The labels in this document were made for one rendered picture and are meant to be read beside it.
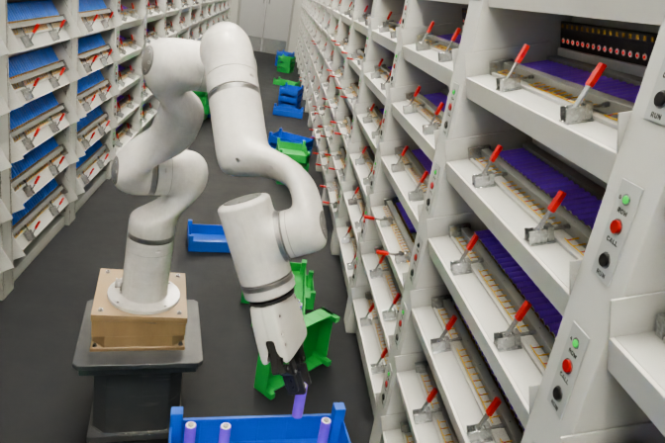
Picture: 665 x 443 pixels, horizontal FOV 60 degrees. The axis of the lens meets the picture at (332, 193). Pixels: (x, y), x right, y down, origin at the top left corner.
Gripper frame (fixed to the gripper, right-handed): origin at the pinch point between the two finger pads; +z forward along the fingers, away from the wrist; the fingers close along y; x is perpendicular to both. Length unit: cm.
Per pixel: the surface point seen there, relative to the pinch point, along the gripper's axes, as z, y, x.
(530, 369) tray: 5.4, -6.5, 36.6
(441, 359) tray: 18.0, -33.4, 16.6
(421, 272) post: 5, -53, 12
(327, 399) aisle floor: 54, -76, -34
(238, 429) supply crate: 8.0, 1.7, -12.9
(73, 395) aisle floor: 25, -42, -97
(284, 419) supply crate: 9.2, -2.2, -6.0
